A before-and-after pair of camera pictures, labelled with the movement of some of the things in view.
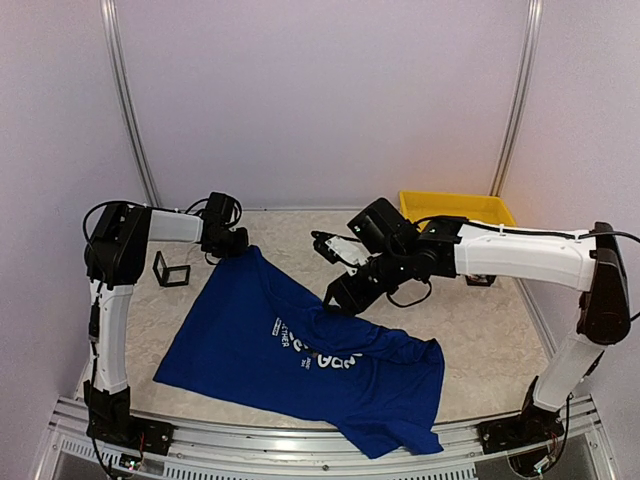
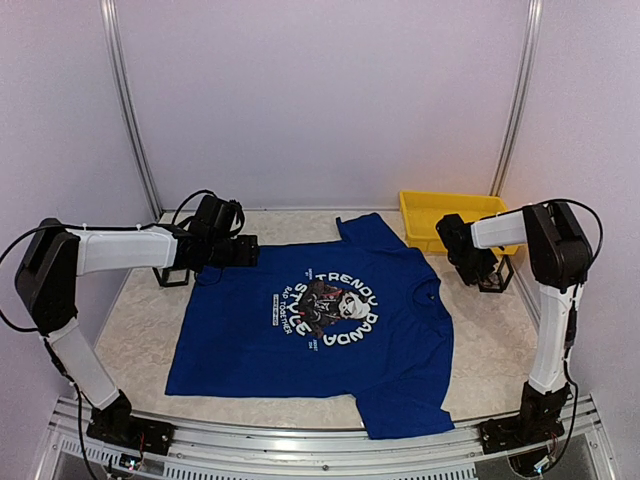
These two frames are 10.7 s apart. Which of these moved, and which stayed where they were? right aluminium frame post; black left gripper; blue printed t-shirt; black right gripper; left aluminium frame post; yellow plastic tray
Moved: blue printed t-shirt; black left gripper; black right gripper
Stayed: left aluminium frame post; right aluminium frame post; yellow plastic tray
